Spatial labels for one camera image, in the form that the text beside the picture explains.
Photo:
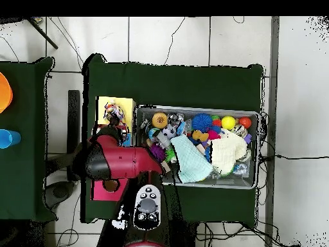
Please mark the multicoloured knotted cloth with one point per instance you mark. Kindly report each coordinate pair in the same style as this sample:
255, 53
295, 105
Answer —
114, 112

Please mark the light blue muslin cloth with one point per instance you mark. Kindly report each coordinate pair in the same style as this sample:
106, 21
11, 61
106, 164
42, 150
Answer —
191, 159

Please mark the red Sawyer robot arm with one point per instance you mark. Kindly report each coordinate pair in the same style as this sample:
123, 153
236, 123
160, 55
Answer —
123, 159

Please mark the wooden box with three holes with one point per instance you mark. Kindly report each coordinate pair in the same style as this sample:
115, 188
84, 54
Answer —
129, 103

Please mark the shallow metal mesh bin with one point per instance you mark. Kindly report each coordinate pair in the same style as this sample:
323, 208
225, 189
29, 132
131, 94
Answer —
185, 110

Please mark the blue globe ball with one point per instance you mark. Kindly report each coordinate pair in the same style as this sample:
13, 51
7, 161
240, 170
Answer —
153, 133

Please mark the toy burger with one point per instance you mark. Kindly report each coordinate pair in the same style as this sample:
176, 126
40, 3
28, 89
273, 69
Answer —
160, 120

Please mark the purple spiky ball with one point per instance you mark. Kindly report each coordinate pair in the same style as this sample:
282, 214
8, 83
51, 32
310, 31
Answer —
157, 152

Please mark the black flat panel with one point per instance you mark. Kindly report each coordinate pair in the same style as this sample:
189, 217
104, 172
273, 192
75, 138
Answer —
73, 115

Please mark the dark green table cloth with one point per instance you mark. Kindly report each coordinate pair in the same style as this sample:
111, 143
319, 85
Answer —
167, 85
23, 167

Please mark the large blue spiky ball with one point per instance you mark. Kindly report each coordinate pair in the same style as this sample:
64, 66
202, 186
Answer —
202, 122

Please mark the grey round base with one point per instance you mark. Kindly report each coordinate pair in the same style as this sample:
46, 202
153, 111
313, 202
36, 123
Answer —
60, 191

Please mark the cream muslin cloth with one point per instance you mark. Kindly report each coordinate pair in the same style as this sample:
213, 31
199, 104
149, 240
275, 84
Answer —
226, 151

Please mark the yellow smooth ball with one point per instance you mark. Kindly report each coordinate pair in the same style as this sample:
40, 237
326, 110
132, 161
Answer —
228, 122

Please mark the blue plastic cup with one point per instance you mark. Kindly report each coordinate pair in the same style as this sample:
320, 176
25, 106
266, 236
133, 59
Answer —
9, 139

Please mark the orange smooth ball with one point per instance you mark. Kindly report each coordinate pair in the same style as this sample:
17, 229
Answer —
245, 122

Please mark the orange plastic object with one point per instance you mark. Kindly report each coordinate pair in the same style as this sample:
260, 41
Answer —
5, 92

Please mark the black rod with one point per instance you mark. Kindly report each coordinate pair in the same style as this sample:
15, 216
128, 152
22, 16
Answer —
43, 34

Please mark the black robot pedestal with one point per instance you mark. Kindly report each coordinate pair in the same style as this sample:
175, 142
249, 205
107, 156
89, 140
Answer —
189, 236

